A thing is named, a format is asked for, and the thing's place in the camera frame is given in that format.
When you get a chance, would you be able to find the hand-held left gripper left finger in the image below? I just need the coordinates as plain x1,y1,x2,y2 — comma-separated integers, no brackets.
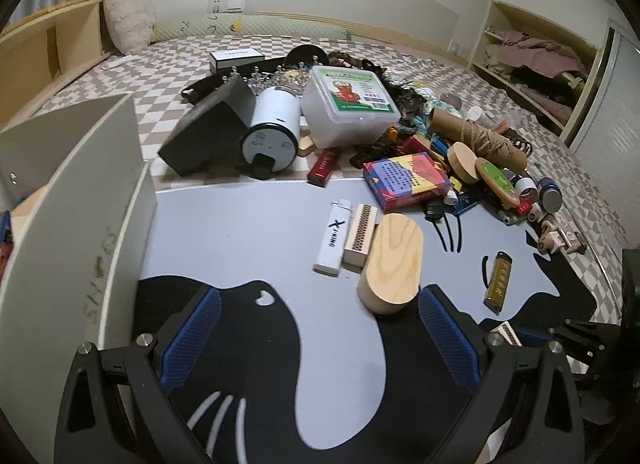
52,286,223,464

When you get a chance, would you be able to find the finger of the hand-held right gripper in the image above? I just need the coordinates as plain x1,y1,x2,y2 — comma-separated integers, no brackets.
549,320,623,375

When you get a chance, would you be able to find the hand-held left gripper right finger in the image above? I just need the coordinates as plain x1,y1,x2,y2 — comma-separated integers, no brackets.
417,285,586,464

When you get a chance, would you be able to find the white storage container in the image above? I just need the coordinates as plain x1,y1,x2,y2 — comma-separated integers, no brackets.
0,92,158,350

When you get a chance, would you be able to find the small perforated wooden block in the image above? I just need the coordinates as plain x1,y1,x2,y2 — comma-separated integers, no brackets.
492,321,523,347

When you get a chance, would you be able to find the gold lighter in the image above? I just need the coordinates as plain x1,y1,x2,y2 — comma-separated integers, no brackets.
482,252,513,315

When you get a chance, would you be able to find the grey cat-print mat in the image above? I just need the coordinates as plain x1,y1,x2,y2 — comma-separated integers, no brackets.
135,176,601,464

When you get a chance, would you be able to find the blue silver can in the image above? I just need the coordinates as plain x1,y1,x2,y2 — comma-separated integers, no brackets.
537,179,563,212

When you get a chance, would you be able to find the white lighter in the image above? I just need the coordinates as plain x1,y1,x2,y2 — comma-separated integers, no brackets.
313,199,353,275

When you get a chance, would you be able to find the green-topped oval wooden box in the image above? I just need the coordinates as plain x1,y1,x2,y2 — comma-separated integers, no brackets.
474,157,521,209

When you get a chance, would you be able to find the colourful puzzle box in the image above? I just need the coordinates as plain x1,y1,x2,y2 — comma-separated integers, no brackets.
362,153,453,212

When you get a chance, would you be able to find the round wooden disc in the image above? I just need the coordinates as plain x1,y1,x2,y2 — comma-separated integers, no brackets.
446,142,483,185

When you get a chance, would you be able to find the red lighter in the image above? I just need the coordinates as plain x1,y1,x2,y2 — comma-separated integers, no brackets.
307,149,341,188

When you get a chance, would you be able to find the cardboard tube with twine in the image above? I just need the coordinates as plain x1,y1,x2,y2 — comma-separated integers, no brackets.
426,108,528,169

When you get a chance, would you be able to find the white wardrobe door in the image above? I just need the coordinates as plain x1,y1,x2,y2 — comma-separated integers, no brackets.
570,26,640,179

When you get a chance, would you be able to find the clear plastic box green label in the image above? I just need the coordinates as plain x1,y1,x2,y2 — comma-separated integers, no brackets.
300,65,402,149

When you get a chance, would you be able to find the white cylinder speaker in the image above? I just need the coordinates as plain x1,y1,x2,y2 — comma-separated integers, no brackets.
240,86,302,179

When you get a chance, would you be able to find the black pouch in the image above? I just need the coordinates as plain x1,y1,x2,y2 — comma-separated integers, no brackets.
181,58,286,104

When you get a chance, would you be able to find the dark clothes pile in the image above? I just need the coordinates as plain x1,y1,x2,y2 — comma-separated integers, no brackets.
510,66,588,112

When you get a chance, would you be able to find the silver tiara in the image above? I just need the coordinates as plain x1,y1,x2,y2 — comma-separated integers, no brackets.
227,61,313,94

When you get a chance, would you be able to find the checkered bedsheet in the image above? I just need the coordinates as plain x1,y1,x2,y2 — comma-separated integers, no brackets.
0,36,631,275

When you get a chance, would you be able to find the white box with black edges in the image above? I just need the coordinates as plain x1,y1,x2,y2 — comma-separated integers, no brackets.
209,48,265,70

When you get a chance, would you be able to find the wooden wardrobe shelf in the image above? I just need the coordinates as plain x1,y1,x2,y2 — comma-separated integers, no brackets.
467,0,616,145

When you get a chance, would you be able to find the pink clothes pile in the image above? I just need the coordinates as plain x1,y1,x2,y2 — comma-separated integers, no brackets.
487,28,586,74

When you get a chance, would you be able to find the black disc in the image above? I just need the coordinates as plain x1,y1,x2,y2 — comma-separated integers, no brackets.
286,44,326,67

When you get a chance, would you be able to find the long patterned bolster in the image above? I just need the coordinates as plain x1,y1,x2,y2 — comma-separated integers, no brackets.
150,14,351,42

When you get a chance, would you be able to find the wooden headboard shelf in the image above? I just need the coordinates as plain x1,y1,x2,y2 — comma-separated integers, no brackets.
0,0,116,129

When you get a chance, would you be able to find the fluffy cream pillow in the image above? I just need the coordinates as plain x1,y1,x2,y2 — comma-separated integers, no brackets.
102,0,157,55

